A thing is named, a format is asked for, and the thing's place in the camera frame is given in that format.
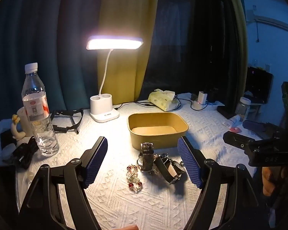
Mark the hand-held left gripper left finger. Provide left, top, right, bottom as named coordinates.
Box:
left=16, top=136, right=108, bottom=230

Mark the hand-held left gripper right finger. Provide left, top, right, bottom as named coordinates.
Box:
left=177, top=136, right=276, bottom=230

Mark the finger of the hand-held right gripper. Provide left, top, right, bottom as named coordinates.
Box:
left=223, top=131, right=255, bottom=149
left=242, top=120, right=267, bottom=133

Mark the black band watch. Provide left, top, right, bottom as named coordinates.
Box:
left=155, top=157, right=188, bottom=185

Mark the red and white bead bracelet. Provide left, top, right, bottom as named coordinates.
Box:
left=126, top=164, right=143, bottom=191

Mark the dark leather strap watch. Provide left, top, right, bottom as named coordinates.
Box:
left=138, top=142, right=155, bottom=172

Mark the tan paper box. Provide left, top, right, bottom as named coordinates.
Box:
left=127, top=113, right=189, bottom=151

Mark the person's right hand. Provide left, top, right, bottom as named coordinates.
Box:
left=262, top=167, right=286, bottom=197

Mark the white tube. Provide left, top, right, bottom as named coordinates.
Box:
left=223, top=115, right=242, bottom=127

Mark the clear jar with white lid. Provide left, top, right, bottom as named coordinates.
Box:
left=235, top=97, right=251, bottom=121

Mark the white power strip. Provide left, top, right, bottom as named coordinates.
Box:
left=191, top=99, right=225, bottom=112

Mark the black monitor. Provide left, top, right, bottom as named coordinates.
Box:
left=244, top=66, right=274, bottom=104

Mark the black pen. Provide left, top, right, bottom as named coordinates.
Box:
left=71, top=116, right=80, bottom=135

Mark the white charger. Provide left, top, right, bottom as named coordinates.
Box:
left=197, top=91, right=208, bottom=105

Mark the white desk lamp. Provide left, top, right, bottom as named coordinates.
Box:
left=86, top=35, right=144, bottom=123

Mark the yellow tissue pack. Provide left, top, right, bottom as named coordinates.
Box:
left=148, top=89, right=180, bottom=112

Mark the clear plastic water bottle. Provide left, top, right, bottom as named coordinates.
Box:
left=21, top=63, right=60, bottom=157

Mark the cream mug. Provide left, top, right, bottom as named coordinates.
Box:
left=16, top=107, right=34, bottom=137

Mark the cream duck figurine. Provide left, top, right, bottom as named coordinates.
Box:
left=12, top=114, right=26, bottom=140

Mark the dark curtain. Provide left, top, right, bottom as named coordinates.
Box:
left=142, top=0, right=246, bottom=102

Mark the blue curtain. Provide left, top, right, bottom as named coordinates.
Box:
left=0, top=0, right=106, bottom=127

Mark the yellow curtain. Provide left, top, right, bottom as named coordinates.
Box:
left=97, top=0, right=162, bottom=106

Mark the black plastic frame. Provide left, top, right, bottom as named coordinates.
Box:
left=50, top=108, right=84, bottom=134

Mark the black charger cable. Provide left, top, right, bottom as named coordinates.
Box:
left=175, top=95, right=195, bottom=109

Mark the black lamp cable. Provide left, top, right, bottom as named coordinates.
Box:
left=115, top=100, right=154, bottom=111

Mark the coiled black cable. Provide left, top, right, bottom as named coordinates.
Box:
left=12, top=136, right=39, bottom=169

